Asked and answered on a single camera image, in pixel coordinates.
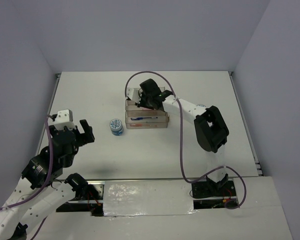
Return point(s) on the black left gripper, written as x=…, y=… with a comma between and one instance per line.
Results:
x=88, y=136

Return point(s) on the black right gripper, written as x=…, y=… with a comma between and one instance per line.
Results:
x=141, y=104

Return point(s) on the blue pen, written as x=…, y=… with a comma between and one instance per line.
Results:
x=143, y=118

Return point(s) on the red pen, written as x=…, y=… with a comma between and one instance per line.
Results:
x=143, y=125

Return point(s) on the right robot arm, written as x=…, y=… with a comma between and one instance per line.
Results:
x=210, y=128

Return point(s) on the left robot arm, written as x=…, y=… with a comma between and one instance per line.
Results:
x=29, y=205

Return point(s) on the clear tiered organizer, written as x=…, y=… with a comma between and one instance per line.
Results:
x=131, y=111

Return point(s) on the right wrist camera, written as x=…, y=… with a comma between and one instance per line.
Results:
x=133, y=94

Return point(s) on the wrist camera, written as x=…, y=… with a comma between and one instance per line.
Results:
x=133, y=94
x=64, y=118

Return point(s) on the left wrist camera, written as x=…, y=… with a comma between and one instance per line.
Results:
x=64, y=118

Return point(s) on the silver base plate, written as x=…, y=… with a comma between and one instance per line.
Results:
x=151, y=198

